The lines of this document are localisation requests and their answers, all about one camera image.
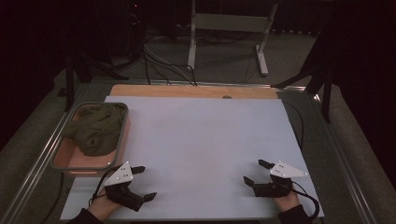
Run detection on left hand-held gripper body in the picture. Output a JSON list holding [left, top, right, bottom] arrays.
[[104, 161, 146, 213]]

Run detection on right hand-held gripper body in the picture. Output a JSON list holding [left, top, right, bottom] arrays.
[[253, 161, 308, 199]]

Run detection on person's right hand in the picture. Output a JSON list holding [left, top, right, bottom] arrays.
[[274, 190, 301, 213]]

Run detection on person's left hand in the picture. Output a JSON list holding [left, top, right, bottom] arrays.
[[88, 189, 121, 222]]

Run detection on pink tray with grey rim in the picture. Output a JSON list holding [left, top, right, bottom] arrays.
[[50, 102, 130, 178]]

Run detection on olive green cloth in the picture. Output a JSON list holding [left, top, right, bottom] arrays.
[[62, 103, 127, 157]]

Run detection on black tripod stand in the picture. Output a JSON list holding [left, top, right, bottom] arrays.
[[57, 52, 130, 113], [270, 59, 335, 124]]

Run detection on white metal stand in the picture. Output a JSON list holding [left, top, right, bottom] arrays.
[[187, 0, 279, 77]]

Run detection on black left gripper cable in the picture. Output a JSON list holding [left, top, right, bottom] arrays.
[[89, 166, 123, 207]]

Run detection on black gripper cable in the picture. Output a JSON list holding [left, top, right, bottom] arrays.
[[89, 166, 123, 207], [290, 180, 321, 222]]

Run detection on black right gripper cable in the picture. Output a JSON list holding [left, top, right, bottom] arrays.
[[290, 180, 321, 222]]

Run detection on thin black cable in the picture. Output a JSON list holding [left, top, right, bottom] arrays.
[[281, 101, 304, 151]]

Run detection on aluminium frame rail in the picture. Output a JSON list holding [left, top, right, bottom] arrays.
[[0, 83, 89, 224], [311, 92, 378, 224]]

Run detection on black floor cables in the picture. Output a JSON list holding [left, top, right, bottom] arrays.
[[142, 35, 198, 87]]

